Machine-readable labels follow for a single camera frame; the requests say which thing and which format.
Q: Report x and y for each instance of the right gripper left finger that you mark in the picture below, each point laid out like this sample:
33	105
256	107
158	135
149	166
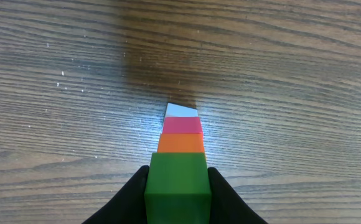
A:
127	202

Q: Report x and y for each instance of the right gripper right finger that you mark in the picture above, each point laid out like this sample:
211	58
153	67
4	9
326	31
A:
227	202

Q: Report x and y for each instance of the green cube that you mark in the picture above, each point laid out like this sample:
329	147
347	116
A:
178	186

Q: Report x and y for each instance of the orange cube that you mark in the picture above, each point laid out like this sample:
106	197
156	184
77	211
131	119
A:
181	143

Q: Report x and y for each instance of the pink cube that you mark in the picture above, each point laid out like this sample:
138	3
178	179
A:
182	125

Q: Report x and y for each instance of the blue cube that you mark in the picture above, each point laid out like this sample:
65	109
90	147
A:
180	110

